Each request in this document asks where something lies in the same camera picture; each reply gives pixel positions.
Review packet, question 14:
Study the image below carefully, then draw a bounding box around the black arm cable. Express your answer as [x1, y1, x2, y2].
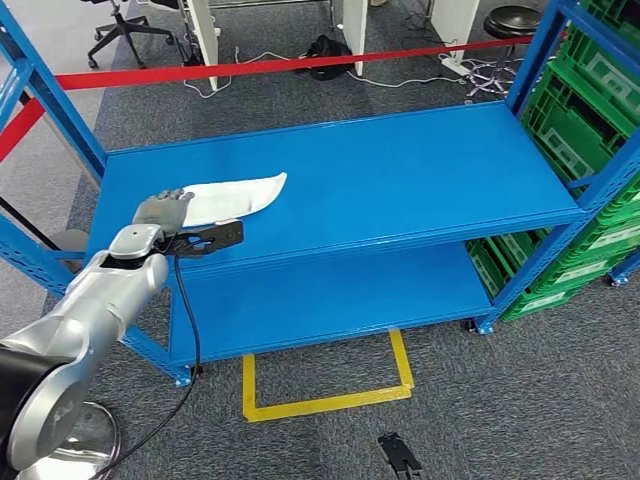
[92, 254, 202, 480]

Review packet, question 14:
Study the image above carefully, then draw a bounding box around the white curved plastic part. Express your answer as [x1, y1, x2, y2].
[177, 172, 288, 230]

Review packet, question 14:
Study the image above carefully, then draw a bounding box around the black stanchion post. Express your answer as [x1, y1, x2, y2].
[0, 196, 90, 274]

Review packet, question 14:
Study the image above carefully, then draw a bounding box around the black round stool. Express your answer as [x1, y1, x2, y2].
[467, 5, 543, 101]

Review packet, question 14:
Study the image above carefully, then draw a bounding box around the chrome stanchion post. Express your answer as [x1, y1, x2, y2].
[14, 402, 121, 480]

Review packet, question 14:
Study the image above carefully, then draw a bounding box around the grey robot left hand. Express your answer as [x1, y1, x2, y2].
[132, 188, 196, 236]

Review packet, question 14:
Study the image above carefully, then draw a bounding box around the white table leg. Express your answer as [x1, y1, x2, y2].
[186, 0, 220, 92]
[342, 0, 370, 76]
[429, 0, 481, 75]

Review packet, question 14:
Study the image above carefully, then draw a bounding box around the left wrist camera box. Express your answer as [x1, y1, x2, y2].
[159, 219, 245, 258]

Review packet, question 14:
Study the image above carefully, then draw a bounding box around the green plastic crate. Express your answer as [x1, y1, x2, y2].
[519, 59, 640, 200]
[530, 192, 640, 266]
[466, 238, 583, 324]
[487, 228, 623, 297]
[557, 0, 640, 124]

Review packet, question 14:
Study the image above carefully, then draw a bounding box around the black bag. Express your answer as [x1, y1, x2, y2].
[306, 34, 353, 82]

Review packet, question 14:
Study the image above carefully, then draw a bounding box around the black office chair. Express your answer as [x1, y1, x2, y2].
[87, 0, 176, 71]

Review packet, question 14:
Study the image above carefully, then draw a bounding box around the black robot right foot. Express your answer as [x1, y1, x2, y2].
[377, 431, 423, 480]

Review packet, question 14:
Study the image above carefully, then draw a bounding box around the white floor cable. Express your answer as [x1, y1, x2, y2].
[182, 46, 469, 101]

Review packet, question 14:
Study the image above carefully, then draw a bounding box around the blue metal shelf rack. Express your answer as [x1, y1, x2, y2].
[0, 0, 640, 388]
[607, 251, 640, 287]

